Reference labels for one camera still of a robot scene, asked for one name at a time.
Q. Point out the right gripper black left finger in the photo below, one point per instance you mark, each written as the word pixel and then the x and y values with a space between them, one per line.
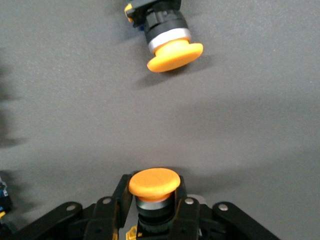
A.
pixel 112 212

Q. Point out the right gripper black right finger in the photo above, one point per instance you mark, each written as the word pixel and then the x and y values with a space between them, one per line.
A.
pixel 186 217

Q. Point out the yellow mushroom button green-marked block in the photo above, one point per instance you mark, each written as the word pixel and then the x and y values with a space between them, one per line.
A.
pixel 153 185

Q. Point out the yellow mushroom button red-marked block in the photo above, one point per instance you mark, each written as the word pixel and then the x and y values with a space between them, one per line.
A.
pixel 175 57

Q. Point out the push button blue contact block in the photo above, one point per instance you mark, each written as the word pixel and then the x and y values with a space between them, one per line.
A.
pixel 3 197

